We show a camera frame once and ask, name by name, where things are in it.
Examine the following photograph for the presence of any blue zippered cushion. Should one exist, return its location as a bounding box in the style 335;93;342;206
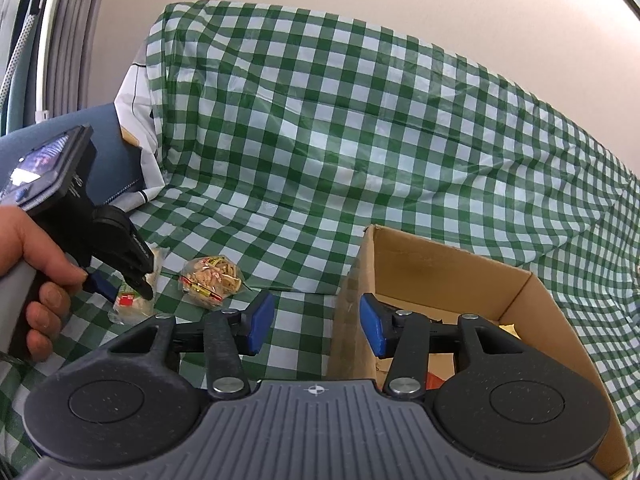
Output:
0;104;148;211

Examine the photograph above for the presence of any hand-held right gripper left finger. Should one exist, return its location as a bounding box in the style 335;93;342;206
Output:
95;290;277;400

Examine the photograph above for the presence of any person's left hand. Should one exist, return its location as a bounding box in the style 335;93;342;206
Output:
0;205;88;363

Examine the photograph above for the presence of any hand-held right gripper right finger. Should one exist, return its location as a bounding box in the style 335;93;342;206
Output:
360;292;546;400

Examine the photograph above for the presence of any brown cardboard box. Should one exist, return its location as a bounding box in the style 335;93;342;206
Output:
326;224;633;478

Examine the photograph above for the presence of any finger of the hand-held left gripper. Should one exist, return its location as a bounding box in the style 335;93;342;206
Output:
120;227;157;302
82;271;118;305

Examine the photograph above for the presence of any white cloth bag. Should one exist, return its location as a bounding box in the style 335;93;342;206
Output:
114;62;168;208

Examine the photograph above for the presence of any green label cracker packet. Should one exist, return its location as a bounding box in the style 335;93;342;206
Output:
107;247;166;326

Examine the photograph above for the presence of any grey curtain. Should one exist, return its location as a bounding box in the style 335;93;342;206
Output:
42;0;113;121

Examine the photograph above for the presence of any clear cookie packet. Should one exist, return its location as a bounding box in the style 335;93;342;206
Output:
179;255;245;309

